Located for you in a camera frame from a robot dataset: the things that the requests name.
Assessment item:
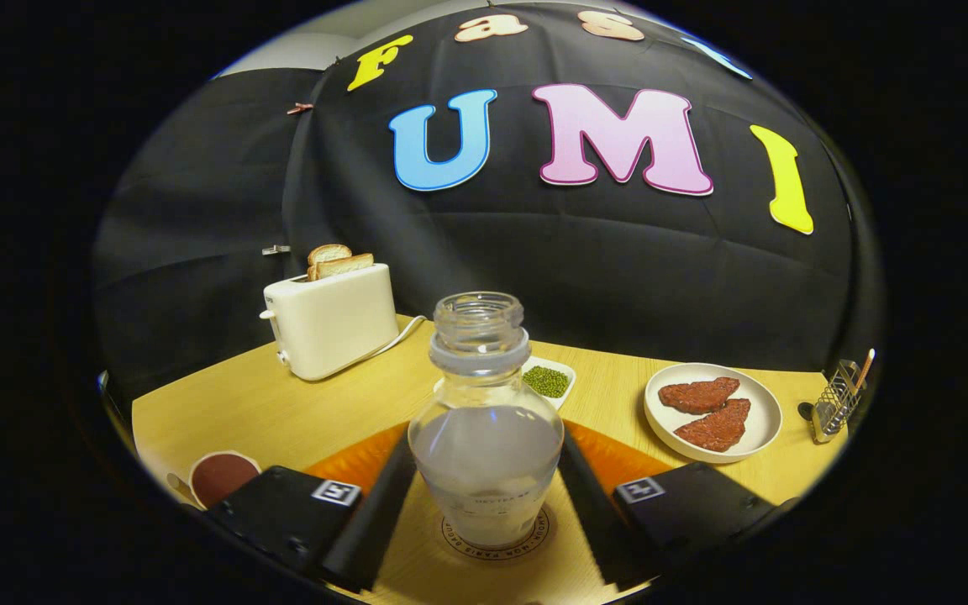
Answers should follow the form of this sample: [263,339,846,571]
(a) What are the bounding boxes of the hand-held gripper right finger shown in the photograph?
[558,423,797,589]

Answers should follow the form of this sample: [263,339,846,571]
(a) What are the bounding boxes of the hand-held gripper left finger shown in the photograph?
[207,424,418,593]

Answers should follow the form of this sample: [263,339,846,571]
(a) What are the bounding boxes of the round wooden coaster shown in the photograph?
[439,504,552,561]

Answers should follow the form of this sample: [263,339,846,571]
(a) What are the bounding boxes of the clear glass juice bottle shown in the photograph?
[408,291,566,550]

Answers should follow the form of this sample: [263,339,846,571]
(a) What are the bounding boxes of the beige cup with wooden handle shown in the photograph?
[166,450,262,510]

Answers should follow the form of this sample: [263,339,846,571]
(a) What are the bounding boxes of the white divided dish of beans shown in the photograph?
[434,356,576,411]

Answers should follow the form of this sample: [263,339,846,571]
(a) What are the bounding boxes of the red meat slice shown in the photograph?
[674,397,752,453]
[659,376,741,415]

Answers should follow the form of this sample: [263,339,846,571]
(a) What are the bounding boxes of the wooden table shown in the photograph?
[131,315,850,605]

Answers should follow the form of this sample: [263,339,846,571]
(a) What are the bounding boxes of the white round plate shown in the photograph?
[644,362,783,465]

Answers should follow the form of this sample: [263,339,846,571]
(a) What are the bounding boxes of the white toaster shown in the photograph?
[259,263,401,382]

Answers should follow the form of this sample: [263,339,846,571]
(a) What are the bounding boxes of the square toast slice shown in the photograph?
[312,253,375,281]

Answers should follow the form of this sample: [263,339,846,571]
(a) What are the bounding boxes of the black backdrop cloth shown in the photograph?
[91,0,886,404]

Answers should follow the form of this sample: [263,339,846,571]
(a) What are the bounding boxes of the white toaster cable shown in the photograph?
[358,315,428,362]

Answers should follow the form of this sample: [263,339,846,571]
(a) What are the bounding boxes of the metal wire utensil holder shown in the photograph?
[797,349,876,445]

